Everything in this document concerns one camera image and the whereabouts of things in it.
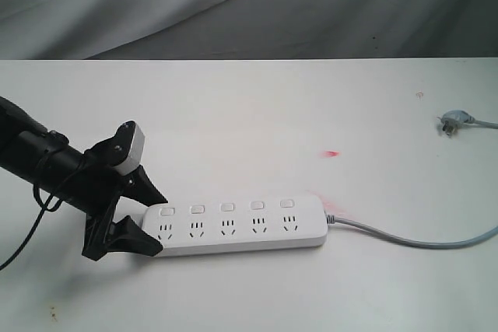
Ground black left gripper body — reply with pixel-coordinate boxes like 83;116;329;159
58;135;124;260

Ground white five-outlet power strip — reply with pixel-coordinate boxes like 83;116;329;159
142;194;330;257

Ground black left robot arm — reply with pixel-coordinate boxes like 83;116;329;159
1;98;167;260

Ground grey backdrop cloth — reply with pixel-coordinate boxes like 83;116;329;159
1;0;497;60

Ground grey three-pin plug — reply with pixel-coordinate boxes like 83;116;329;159
438;110;475;138

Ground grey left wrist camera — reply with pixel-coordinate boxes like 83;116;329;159
109;121;146;176

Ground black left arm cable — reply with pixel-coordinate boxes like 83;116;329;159
0;152;86;271

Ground grey power cable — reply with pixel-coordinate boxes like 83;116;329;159
326;211;498;250

